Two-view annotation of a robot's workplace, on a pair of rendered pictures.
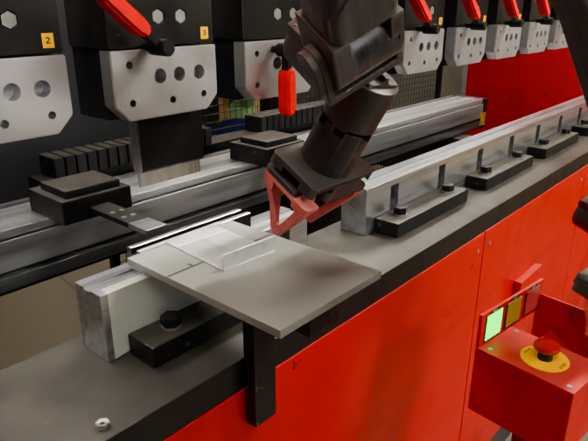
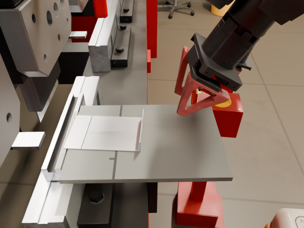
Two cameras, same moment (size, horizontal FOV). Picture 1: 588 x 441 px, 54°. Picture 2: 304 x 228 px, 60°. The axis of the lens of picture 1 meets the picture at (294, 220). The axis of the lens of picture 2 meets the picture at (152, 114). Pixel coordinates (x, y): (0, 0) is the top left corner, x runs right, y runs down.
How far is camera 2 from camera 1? 48 cm
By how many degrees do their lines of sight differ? 41
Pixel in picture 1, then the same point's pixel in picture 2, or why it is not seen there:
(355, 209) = (101, 58)
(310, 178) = (232, 77)
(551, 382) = (233, 111)
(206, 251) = (106, 141)
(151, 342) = (102, 219)
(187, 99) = (63, 32)
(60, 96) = (7, 90)
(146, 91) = (47, 40)
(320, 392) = not seen: hidden behind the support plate
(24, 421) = not seen: outside the picture
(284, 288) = (189, 144)
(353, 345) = not seen: hidden behind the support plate
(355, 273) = (203, 112)
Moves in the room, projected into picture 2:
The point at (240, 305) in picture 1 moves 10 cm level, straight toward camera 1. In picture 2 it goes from (189, 173) to (250, 214)
